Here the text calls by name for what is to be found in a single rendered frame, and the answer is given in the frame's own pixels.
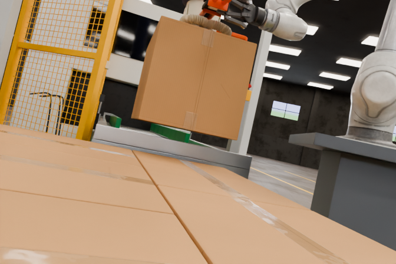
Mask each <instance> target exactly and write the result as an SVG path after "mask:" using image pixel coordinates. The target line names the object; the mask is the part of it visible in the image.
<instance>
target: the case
mask: <svg viewBox="0 0 396 264"><path fill-rule="evenodd" d="M256 47H257V44H255V43H252V42H249V41H245V40H242V39H239V38H235V37H231V36H229V35H225V34H222V33H219V32H216V31H212V30H209V29H206V28H202V27H198V26H195V25H192V24H188V23H186V22H182V21H179V20H176V19H173V18H169V17H166V16H161V18H160V20H159V23H158V24H157V27H156V29H155V31H154V34H153V36H152V38H151V40H150V43H149V45H148V47H147V51H146V55H145V59H144V64H143V68H142V72H141V77H140V81H139V85H138V89H137V94H136V99H135V102H134V107H133V112H132V115H131V118H132V119H135V120H140V121H145V122H148V123H153V124H159V125H162V126H167V127H173V128H178V129H181V130H186V131H191V132H195V133H200V134H205V135H210V136H215V137H221V138H227V139H231V140H237V138H238V135H239V130H240V124H241V120H242V115H243V110H244V106H245V101H246V96H247V92H248V86H249V81H250V76H251V72H252V67H253V62H254V58H255V52H256Z"/></svg>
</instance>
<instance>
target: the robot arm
mask: <svg viewBox="0 0 396 264"><path fill-rule="evenodd" d="M239 1H243V2H246V3H248V4H249V5H245V4H242V3H240V2H239ZM239 1H237V0H231V2H230V3H231V4H233V5H234V6H236V7H238V8H240V9H241V10H242V13H236V12H227V11H226V12H225V11H224V10H221V9H217V8H214V7H212V6H208V8H210V9H213V10H215V11H216V13H218V14H221V15H223V16H224V21H227V22H230V23H232V24H235V25H237V26H240V27H241V28H242V29H245V28H246V27H247V25H248V24H252V25H254V26H257V27H259V29H261V30H264V31H267V32H270V33H272V34H273V35H275V36H277V37H279V38H282V39H287V40H290V41H300V40H301V39H302V38H303V37H304V36H305V35H306V33H307V30H308V25H307V23H306V22H305V21H304V20H302V19H301V18H299V17H298V16H297V15H296V13H297V11H298V8H299V7H300V6H301V5H302V4H304V3H306V2H308V1H310V0H267V2H266V5H265V9H263V8H260V7H258V6H254V4H252V0H239ZM231 17H235V18H242V19H243V20H244V21H245V22H241V21H238V20H236V19H233V18H231ZM395 125H396V0H390V4H389V6H388V10H387V13H386V16H385V19H384V23H383V26H382V29H381V32H380V35H379V39H378V42H377V46H376V48H375V51H374V52H373V53H371V54H369V55H368V56H366V57H365V58H364V59H363V61H362V63H361V66H360V68H359V71H358V73H357V77H356V79H355V82H354V84H353V86H352V90H351V109H350V113H349V124H348V129H347V132H346V135H345V136H339V137H345V138H350V139H354V140H359V141H364V142H368V143H374V144H379V145H382V146H388V147H393V148H396V144H393V143H392V137H393V132H394V128H395Z"/></svg>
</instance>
